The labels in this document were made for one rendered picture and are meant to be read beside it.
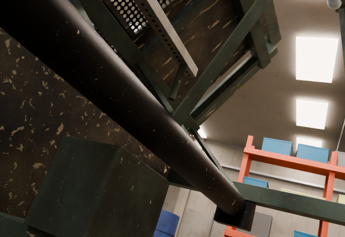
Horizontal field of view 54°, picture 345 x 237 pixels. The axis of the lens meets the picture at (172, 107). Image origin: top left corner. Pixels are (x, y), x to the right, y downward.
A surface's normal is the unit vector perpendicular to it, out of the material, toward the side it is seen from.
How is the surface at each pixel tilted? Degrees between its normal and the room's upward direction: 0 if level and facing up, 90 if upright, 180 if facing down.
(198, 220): 90
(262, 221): 90
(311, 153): 90
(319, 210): 90
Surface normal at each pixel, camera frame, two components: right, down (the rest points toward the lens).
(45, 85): 0.87, 0.09
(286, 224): -0.31, -0.46
